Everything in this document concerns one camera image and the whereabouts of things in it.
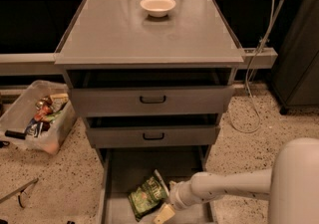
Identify white power cable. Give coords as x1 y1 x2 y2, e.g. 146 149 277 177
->
227 0 276 134

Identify snack packages in bin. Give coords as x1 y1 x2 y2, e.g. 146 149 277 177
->
24 94 69 137

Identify grey metal frame rail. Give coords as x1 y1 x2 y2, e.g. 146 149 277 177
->
0 48 278 76

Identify grey drawer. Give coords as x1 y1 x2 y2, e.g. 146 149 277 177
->
87 113 220 148
68 69 233 117
96 146 202 224

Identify grey middle drawer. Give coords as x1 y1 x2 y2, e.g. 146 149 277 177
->
87 113 220 148

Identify black handled tool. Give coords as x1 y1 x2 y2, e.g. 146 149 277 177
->
5 130 26 140

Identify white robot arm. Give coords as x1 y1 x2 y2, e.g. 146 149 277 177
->
153 137 319 224

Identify white ceramic bowl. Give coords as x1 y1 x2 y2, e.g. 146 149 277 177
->
140 0 176 18

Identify clear plastic storage bin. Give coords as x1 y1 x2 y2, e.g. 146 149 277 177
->
0 81 76 155

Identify grey drawer cabinet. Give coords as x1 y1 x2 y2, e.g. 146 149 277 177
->
54 0 246 224

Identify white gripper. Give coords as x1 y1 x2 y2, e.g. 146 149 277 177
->
153 181 196 224

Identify grey top drawer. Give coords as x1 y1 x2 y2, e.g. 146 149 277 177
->
68 69 233 117

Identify dark cabinet on wheels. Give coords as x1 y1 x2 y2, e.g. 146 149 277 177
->
271 0 319 114

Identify metal bar on floor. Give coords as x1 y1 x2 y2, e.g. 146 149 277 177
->
0 178 39 209

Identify green jalapeno chip bag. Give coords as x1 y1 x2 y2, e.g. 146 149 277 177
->
128 169 169 222

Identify grey bottom drawer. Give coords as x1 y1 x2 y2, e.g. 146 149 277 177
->
96 146 202 224

